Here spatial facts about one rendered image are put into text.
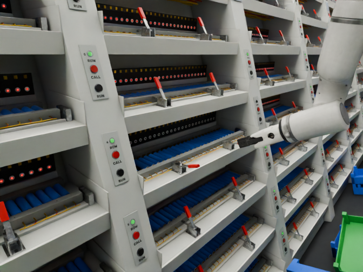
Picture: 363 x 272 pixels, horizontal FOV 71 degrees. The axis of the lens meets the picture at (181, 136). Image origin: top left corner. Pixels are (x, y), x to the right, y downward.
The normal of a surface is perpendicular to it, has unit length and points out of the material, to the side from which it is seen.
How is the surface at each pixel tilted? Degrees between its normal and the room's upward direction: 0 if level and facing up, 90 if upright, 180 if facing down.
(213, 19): 90
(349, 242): 28
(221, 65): 90
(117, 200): 90
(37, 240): 20
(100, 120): 90
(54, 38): 110
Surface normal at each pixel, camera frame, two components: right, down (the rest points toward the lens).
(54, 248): 0.73, 0.25
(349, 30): -0.53, 0.40
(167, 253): 0.04, -0.94
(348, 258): -0.51, -0.76
